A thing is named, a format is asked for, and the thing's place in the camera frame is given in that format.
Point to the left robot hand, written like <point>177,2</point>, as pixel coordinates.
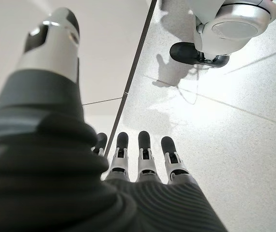
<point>55,169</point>

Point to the left robot leg with foot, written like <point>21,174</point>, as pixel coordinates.
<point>232,29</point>

